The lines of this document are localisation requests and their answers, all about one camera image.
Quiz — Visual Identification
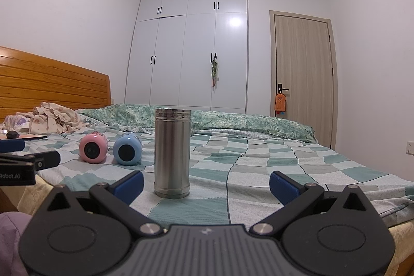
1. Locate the wall socket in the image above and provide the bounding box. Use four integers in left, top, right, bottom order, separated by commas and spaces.
406, 141, 414, 155

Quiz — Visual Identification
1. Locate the small black object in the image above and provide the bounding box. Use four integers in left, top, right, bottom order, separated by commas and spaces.
6, 130, 20, 139

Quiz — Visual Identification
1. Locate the white wardrobe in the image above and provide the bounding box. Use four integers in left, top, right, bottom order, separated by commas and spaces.
124, 0, 248, 114

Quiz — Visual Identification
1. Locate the checkered green bed sheet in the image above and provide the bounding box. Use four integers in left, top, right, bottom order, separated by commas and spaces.
4, 128, 413, 227

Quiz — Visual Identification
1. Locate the pink cup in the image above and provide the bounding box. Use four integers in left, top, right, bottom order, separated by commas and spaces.
79, 131, 108, 164

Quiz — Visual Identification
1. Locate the green floral quilt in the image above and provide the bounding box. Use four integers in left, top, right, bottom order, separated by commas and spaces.
77, 104, 317, 143

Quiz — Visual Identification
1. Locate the beige wooden door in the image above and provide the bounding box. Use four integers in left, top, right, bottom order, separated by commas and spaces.
269, 11, 338, 148

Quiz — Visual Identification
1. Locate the green hanging ornament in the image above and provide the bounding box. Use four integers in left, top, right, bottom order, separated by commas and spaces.
211, 54, 218, 88

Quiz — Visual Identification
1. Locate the wooden headboard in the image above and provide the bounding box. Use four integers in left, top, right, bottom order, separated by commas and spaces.
0, 47, 111, 120

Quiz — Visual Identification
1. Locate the stainless steel cup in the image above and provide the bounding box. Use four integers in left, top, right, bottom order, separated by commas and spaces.
154, 109, 191, 199

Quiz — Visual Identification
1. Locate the crumpled floral cloth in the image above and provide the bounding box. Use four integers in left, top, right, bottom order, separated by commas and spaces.
1, 102, 87, 135

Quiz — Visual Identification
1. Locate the orange hanging pouch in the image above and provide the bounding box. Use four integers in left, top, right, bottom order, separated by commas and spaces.
274, 92, 286, 114

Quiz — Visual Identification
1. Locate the light blue cup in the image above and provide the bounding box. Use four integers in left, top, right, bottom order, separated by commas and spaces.
113, 132, 143, 166

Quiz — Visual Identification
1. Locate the orange book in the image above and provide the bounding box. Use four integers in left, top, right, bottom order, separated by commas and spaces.
0, 134, 48, 141

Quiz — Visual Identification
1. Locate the black door handle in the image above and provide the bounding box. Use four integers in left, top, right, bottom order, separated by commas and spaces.
277, 83, 289, 94

